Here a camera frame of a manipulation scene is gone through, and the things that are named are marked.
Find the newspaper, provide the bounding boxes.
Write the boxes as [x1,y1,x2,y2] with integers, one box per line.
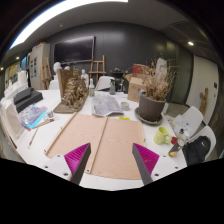
[90,94,124,118]

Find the pale green bottle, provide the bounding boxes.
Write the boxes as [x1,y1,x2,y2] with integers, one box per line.
[88,78,96,98]

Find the black flat boxes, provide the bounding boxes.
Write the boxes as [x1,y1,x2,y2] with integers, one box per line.
[13,87,44,114]

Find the small white standing figure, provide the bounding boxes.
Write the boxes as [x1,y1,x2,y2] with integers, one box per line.
[80,68,90,88]

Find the cardboard box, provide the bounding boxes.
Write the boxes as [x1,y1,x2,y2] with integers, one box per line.
[127,76,148,103]

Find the pencil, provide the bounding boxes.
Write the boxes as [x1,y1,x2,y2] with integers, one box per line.
[28,126,40,149]

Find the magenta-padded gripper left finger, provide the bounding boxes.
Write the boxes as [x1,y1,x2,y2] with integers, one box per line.
[42,142,92,186]

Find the long ceiling strip light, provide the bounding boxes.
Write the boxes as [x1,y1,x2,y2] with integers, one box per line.
[9,0,129,49]

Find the small white cup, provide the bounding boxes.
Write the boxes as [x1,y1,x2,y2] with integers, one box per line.
[120,101,130,112]

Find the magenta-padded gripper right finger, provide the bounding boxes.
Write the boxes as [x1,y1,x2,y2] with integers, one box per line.
[131,142,184,186]

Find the colourful book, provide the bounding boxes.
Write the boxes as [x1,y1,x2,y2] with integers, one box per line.
[18,104,49,130]

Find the black wall screen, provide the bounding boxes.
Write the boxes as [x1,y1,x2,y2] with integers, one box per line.
[53,35,96,64]

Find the small white bust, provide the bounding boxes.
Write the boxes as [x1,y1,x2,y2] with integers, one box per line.
[53,61,63,81]

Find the grey plant saucer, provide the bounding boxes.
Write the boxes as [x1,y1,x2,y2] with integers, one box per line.
[134,106,164,126]

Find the white cabinet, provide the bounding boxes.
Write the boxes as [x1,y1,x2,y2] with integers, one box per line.
[29,43,51,90]

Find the red box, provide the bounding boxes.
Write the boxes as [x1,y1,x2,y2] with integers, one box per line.
[132,63,149,76]

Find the plain white chair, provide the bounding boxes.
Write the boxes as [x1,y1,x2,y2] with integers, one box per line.
[94,75,116,92]

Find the dark pot with dried plant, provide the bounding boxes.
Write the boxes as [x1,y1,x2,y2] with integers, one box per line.
[137,58,178,123]

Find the light wooden panel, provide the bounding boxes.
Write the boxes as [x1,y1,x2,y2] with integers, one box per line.
[44,112,147,181]

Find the black backpack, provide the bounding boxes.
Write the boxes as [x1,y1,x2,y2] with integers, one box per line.
[182,135,212,167]

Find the wooden easel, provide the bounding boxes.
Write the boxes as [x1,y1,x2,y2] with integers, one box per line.
[88,54,108,84]

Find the grey spray bottle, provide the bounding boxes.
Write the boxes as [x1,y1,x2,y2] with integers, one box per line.
[109,79,117,96]

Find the yellow-green mug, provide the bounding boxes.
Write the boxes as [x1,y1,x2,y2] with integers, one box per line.
[153,126,173,146]

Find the white chair with papers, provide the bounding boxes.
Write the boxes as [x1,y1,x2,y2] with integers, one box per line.
[173,105,204,138]

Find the papers on chair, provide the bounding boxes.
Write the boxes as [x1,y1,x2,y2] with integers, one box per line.
[171,114,191,138]

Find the clear white-capped drink bottle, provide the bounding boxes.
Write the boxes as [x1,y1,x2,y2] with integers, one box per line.
[167,128,188,158]

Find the wooden wall figure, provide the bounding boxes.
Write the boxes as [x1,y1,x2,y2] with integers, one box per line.
[199,87,209,116]

